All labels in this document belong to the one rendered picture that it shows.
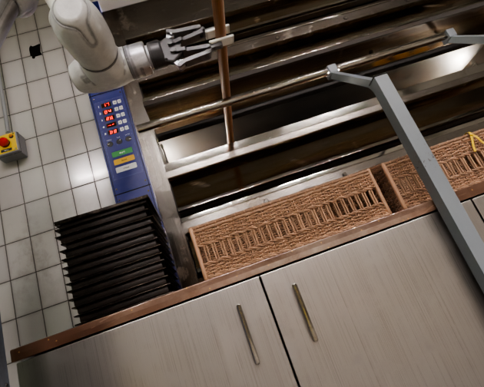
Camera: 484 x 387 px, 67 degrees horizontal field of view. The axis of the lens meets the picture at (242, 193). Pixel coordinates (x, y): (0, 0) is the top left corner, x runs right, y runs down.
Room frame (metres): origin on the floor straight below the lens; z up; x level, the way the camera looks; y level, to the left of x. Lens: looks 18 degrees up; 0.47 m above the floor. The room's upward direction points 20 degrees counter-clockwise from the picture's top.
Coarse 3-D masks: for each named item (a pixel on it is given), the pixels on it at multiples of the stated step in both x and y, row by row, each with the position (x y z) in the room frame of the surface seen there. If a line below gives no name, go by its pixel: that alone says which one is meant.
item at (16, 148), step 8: (0, 136) 1.30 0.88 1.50; (8, 136) 1.31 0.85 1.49; (16, 136) 1.31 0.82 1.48; (8, 144) 1.31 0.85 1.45; (16, 144) 1.31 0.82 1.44; (24, 144) 1.36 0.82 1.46; (0, 152) 1.30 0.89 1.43; (8, 152) 1.31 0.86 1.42; (16, 152) 1.32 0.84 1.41; (24, 152) 1.35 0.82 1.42; (8, 160) 1.36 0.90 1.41
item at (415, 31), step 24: (408, 24) 1.44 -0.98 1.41; (432, 24) 1.47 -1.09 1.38; (456, 24) 1.54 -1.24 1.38; (480, 24) 1.60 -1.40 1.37; (336, 48) 1.40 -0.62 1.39; (360, 48) 1.45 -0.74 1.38; (384, 48) 1.51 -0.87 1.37; (432, 48) 1.65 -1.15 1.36; (264, 72) 1.37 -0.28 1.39; (288, 72) 1.42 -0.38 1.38; (168, 96) 1.31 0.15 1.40; (192, 96) 1.35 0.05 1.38; (216, 96) 1.40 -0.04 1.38; (264, 96) 1.52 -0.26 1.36; (192, 120) 1.49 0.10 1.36
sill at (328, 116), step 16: (480, 64) 1.62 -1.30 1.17; (432, 80) 1.59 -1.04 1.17; (448, 80) 1.60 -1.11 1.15; (400, 96) 1.57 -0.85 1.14; (336, 112) 1.54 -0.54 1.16; (352, 112) 1.55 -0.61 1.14; (288, 128) 1.51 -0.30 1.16; (240, 144) 1.48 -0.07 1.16; (176, 160) 1.45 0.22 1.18; (192, 160) 1.46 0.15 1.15
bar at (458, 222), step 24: (408, 48) 1.19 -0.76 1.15; (312, 72) 1.14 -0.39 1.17; (336, 72) 1.13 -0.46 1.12; (240, 96) 1.11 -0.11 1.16; (384, 96) 0.93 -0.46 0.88; (168, 120) 1.09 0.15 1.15; (408, 120) 0.93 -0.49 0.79; (408, 144) 0.94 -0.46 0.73; (432, 168) 0.93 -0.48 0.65; (432, 192) 0.95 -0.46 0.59; (456, 216) 0.93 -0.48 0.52; (456, 240) 0.96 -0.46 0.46; (480, 240) 0.93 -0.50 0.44; (480, 264) 0.93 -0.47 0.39
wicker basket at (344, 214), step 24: (312, 192) 1.00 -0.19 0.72; (336, 192) 1.01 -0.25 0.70; (360, 192) 1.02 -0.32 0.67; (240, 216) 0.97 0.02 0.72; (264, 216) 0.98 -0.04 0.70; (288, 216) 0.99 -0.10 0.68; (312, 216) 1.44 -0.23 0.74; (336, 216) 1.40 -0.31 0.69; (360, 216) 1.02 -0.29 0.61; (384, 216) 1.02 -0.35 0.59; (192, 240) 0.95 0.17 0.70; (216, 240) 0.96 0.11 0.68; (240, 240) 1.40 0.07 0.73; (288, 240) 0.99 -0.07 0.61; (312, 240) 0.99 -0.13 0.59; (216, 264) 0.96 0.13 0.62; (240, 264) 0.97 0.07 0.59
